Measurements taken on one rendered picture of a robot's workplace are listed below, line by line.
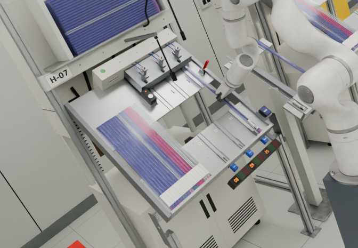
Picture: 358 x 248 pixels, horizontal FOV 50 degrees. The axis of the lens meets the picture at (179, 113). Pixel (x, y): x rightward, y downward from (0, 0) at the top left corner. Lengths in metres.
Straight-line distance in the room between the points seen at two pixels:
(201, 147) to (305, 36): 0.73
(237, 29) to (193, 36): 2.54
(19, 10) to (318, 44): 1.32
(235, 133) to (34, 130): 1.95
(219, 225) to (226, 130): 0.62
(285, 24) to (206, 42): 2.90
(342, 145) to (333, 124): 0.08
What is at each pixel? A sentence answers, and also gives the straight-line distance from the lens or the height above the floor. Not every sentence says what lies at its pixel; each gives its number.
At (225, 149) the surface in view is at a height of 0.76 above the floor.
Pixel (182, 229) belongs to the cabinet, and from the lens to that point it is 2.04.
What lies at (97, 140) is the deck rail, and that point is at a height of 1.04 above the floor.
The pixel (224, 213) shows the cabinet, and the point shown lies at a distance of 2.21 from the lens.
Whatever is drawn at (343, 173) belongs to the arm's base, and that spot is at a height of 0.72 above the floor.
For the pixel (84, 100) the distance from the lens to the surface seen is 1.85.
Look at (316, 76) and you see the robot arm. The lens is 1.23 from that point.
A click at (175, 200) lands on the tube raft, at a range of 1.60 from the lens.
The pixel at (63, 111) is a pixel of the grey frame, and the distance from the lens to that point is 1.85.
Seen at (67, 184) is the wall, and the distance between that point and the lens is 3.48.
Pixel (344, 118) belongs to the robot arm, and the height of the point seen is 0.94.
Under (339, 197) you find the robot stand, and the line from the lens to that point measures 1.50.
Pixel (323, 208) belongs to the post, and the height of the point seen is 0.01.
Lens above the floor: 1.57
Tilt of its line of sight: 20 degrees down
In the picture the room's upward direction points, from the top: 25 degrees counter-clockwise
